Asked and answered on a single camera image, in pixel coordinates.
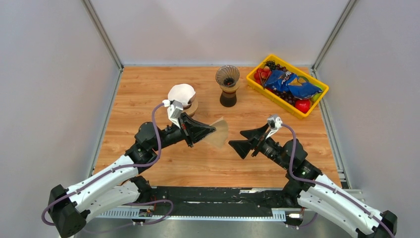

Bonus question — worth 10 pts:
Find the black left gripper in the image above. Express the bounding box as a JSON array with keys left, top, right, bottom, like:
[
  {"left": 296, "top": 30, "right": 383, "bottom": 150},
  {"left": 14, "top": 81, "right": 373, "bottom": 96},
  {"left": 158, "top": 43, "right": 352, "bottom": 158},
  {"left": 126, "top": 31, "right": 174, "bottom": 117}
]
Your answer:
[{"left": 152, "top": 112, "right": 216, "bottom": 152}]

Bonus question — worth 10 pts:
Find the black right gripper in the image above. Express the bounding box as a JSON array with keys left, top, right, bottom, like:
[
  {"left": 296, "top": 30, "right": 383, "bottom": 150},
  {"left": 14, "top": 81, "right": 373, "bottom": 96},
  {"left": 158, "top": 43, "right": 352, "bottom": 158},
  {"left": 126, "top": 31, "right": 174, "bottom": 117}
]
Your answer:
[{"left": 228, "top": 124, "right": 289, "bottom": 171}]

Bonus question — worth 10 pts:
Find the wooden ring dripper holder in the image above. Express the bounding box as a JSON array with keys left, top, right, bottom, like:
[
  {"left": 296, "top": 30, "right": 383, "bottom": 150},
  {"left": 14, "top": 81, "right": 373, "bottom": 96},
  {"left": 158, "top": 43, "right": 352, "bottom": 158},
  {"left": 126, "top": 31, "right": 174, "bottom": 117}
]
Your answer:
[{"left": 183, "top": 100, "right": 199, "bottom": 117}]

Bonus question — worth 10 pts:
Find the clear plastic cone dripper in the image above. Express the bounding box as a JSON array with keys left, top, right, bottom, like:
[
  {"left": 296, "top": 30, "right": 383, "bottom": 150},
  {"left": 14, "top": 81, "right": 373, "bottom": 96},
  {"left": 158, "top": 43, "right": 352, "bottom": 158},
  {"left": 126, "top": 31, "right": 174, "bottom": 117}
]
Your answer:
[{"left": 182, "top": 95, "right": 197, "bottom": 110}]

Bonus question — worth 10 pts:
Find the brown paper coffee filter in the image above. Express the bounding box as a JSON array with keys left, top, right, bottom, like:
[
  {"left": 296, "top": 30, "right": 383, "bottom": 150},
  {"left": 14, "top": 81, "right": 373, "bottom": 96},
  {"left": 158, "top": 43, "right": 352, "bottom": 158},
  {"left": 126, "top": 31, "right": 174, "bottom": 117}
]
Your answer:
[{"left": 203, "top": 117, "right": 228, "bottom": 149}]

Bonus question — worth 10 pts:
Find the white paper coffee filter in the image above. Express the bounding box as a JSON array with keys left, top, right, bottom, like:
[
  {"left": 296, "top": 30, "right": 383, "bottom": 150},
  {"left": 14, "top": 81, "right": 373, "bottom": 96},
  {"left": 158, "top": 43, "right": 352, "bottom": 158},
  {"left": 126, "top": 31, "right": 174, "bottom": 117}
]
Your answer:
[{"left": 167, "top": 84, "right": 196, "bottom": 103}]

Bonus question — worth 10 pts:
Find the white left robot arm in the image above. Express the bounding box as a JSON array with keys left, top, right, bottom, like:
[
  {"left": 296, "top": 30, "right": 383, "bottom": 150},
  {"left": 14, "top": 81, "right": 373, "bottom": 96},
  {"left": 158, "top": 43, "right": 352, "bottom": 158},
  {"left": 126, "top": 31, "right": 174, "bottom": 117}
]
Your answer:
[{"left": 46, "top": 113, "right": 216, "bottom": 238}]

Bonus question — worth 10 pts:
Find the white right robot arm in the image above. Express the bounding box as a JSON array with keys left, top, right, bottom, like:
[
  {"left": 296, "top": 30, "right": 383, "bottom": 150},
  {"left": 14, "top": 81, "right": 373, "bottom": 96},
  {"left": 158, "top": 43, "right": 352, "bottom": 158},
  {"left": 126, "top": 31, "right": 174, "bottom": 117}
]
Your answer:
[{"left": 228, "top": 124, "right": 398, "bottom": 238}]

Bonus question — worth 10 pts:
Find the dark grape bunch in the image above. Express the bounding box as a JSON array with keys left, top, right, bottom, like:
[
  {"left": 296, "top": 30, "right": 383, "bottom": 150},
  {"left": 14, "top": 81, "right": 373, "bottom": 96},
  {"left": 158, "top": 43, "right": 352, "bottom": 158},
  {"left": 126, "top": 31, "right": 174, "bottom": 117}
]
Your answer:
[{"left": 263, "top": 60, "right": 297, "bottom": 106}]

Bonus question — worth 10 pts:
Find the red apple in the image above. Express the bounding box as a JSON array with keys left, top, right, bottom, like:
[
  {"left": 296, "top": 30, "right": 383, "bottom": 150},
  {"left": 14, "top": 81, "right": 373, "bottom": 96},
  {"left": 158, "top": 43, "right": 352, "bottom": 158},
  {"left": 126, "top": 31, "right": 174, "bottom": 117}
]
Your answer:
[{"left": 295, "top": 99, "right": 311, "bottom": 114}]

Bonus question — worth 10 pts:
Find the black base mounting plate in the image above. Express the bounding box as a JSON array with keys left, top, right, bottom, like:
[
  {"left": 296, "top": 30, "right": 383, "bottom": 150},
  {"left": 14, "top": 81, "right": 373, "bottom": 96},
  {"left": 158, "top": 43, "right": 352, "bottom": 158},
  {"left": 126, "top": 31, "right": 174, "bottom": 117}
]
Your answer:
[{"left": 134, "top": 186, "right": 306, "bottom": 217}]

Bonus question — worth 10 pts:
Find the green apple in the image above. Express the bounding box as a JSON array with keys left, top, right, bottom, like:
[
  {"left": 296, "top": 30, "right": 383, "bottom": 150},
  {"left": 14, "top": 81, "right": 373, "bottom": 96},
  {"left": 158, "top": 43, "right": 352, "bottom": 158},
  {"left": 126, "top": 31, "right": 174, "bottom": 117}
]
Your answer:
[{"left": 311, "top": 84, "right": 323, "bottom": 103}]

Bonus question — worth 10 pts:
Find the yellow plastic bin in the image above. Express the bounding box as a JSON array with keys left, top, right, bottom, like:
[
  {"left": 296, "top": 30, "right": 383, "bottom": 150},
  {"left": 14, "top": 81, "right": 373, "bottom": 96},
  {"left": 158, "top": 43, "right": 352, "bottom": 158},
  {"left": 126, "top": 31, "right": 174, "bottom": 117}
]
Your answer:
[{"left": 246, "top": 55, "right": 329, "bottom": 119}]

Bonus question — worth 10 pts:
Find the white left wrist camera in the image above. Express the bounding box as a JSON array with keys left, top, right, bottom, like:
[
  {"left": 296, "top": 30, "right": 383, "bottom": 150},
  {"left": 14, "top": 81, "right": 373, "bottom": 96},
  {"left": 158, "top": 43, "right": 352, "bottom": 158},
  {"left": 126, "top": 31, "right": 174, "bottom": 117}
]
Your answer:
[{"left": 162, "top": 100, "right": 183, "bottom": 128}]

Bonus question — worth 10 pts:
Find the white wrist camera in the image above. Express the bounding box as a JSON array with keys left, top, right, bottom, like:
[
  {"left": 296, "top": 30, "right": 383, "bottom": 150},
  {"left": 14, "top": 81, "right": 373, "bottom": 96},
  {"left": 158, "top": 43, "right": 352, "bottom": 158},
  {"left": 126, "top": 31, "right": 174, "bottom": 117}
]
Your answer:
[
  {"left": 162, "top": 100, "right": 183, "bottom": 128},
  {"left": 265, "top": 114, "right": 282, "bottom": 139}
]

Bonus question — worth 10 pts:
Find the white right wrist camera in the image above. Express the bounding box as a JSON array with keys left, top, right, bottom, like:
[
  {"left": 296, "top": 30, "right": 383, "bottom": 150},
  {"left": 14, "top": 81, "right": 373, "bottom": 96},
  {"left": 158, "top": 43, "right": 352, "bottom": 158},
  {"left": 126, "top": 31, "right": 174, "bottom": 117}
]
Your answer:
[{"left": 265, "top": 114, "right": 282, "bottom": 139}]

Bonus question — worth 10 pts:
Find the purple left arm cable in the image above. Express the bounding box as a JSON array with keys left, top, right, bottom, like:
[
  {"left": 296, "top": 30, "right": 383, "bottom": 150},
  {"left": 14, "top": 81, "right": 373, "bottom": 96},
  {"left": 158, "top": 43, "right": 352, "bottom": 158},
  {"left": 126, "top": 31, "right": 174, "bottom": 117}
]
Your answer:
[{"left": 41, "top": 103, "right": 174, "bottom": 227}]

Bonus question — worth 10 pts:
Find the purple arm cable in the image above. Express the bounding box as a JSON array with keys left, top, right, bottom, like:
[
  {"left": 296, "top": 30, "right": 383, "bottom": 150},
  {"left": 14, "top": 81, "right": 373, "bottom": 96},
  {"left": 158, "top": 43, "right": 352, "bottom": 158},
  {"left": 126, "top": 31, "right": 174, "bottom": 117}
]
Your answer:
[
  {"left": 280, "top": 123, "right": 396, "bottom": 238},
  {"left": 41, "top": 103, "right": 174, "bottom": 227}
]

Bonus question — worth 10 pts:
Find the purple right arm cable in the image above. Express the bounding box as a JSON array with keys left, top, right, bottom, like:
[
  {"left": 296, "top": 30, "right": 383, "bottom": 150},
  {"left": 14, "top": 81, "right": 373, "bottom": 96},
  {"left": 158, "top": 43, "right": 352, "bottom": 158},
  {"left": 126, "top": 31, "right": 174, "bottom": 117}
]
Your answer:
[{"left": 280, "top": 123, "right": 396, "bottom": 238}]

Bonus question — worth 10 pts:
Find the aluminium frame rail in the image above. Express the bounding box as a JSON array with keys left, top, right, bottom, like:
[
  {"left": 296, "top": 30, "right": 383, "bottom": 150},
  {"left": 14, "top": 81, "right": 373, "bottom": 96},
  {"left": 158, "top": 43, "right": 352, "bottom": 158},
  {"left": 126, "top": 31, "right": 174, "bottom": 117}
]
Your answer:
[{"left": 59, "top": 183, "right": 378, "bottom": 238}]

